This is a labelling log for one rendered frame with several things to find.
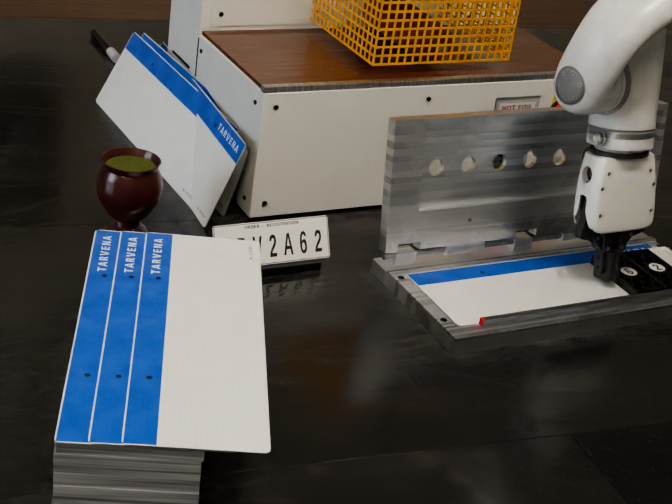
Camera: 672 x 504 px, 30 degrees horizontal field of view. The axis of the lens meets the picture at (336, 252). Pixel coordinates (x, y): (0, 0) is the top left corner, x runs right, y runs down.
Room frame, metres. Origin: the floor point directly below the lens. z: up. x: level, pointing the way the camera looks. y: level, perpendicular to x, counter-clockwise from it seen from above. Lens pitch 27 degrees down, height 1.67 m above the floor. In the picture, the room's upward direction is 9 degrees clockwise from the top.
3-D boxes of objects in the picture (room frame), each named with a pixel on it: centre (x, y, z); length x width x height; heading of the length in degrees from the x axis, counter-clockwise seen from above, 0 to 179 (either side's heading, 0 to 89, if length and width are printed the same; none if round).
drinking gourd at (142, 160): (1.44, 0.27, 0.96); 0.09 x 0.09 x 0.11
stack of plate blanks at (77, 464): (1.07, 0.18, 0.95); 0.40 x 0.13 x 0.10; 9
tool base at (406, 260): (1.47, -0.29, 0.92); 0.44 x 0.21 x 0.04; 121
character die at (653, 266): (1.52, -0.43, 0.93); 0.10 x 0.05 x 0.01; 31
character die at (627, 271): (1.50, -0.39, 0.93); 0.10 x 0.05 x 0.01; 31
